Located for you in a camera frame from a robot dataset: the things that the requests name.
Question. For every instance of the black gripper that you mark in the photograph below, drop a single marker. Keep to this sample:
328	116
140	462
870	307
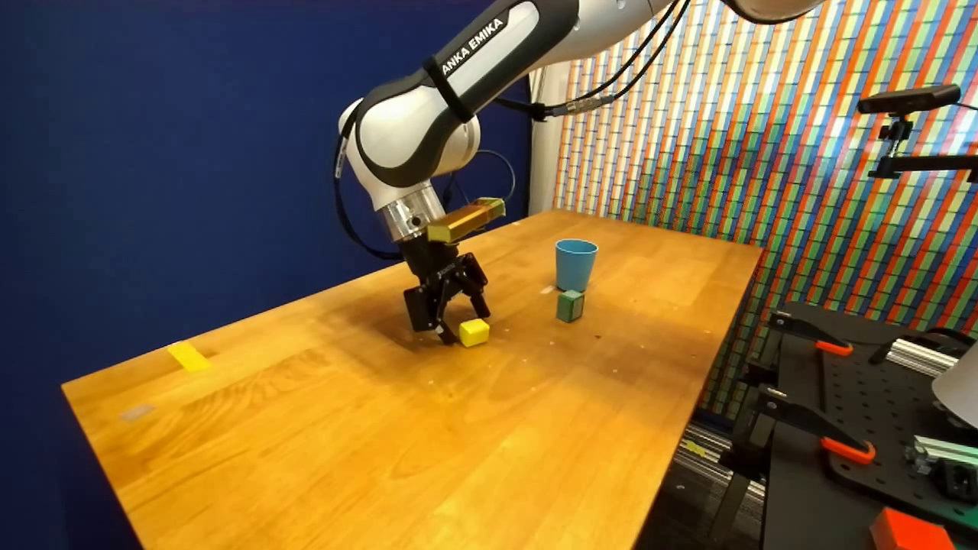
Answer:
440	266

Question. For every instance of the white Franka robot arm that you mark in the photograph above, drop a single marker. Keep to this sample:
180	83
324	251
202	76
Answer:
428	122

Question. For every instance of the blue plastic cup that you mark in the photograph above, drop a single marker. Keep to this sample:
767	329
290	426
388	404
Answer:
574	263

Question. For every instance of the red box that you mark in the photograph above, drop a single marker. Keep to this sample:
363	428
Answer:
905	531

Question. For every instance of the yellow wooden cube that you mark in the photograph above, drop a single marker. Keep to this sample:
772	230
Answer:
473	330

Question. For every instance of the green wooden block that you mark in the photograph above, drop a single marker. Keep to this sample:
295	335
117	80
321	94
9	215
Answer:
570	307

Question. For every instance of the white pillar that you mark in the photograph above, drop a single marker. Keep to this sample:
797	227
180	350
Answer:
545	153

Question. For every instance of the yellow tape strip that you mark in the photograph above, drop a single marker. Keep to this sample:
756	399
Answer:
187	357

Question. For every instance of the colourful patterned backdrop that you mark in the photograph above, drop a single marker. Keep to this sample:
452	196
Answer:
712	132

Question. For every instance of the dark blue backdrop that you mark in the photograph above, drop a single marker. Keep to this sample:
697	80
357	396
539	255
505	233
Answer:
153	153

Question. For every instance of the black perforated breadboard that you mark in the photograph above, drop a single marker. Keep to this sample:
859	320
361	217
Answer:
865	408

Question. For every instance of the silver aluminium extrusion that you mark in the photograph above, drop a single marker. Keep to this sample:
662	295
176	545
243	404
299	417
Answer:
916	354

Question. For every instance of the grey green metal device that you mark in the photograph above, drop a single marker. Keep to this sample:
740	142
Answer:
949	459

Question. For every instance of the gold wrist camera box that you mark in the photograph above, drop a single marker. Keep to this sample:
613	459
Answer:
466	217

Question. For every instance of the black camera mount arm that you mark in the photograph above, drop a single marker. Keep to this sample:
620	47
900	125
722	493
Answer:
928	163

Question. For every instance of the black bar camera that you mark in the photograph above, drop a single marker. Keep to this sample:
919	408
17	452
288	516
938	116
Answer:
905	98

